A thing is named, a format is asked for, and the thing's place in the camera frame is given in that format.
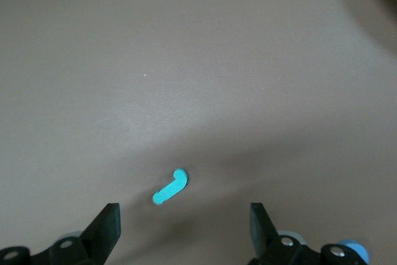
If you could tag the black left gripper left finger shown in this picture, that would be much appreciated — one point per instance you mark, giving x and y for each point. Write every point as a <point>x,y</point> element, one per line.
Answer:
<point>105,227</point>

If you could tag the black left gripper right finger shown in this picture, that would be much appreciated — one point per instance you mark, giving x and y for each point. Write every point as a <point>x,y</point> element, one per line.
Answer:
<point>263,234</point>

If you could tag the teal foam letter r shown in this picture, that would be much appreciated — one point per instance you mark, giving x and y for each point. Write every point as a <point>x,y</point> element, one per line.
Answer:
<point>170,188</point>

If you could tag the brown paper table cover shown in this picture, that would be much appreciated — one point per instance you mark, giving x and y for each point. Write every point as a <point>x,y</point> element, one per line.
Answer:
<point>186,60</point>

